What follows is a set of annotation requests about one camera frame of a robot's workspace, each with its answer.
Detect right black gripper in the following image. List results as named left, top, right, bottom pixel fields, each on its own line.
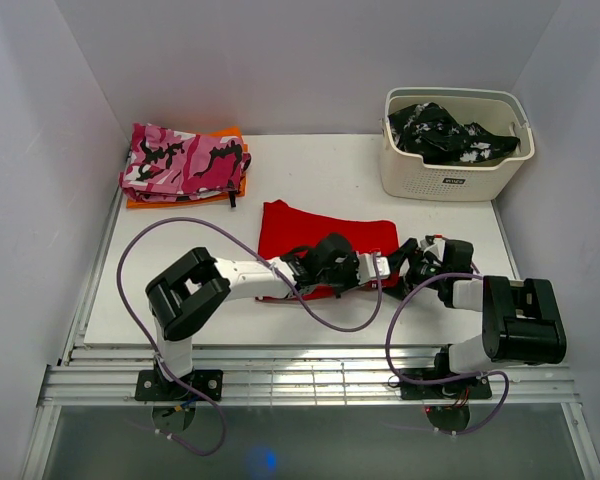
left=377, top=237, right=448, bottom=301

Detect red trousers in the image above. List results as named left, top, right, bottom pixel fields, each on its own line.
left=254, top=199, right=402, bottom=303

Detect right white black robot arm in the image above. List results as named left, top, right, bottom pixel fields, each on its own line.
left=388, top=235, right=567, bottom=404

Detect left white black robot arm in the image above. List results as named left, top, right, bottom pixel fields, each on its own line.
left=145, top=233, right=377, bottom=400

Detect black white floral trousers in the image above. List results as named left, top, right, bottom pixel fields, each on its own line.
left=388, top=102, right=520, bottom=165

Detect orange folded trousers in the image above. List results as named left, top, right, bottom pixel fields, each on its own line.
left=125, top=126, right=248, bottom=210

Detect pink camouflage folded trousers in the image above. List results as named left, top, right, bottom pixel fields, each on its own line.
left=119, top=122, right=252, bottom=202

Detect cream perforated plastic basket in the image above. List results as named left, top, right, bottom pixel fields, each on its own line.
left=379, top=87, right=535, bottom=202

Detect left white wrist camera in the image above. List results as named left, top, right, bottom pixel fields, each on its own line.
left=358, top=252, right=391, bottom=285

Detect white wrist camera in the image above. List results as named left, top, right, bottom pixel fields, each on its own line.
left=358, top=252, right=391, bottom=285
left=419, top=234, right=447, bottom=261

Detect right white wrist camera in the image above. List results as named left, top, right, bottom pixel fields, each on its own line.
left=419, top=234, right=447, bottom=261

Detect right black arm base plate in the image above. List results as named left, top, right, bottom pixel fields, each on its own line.
left=388, top=368, right=492, bottom=401

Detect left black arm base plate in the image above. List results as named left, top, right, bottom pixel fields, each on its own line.
left=134, top=369, right=223, bottom=403

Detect aluminium rail frame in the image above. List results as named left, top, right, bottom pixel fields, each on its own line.
left=23, top=191, right=600, bottom=479

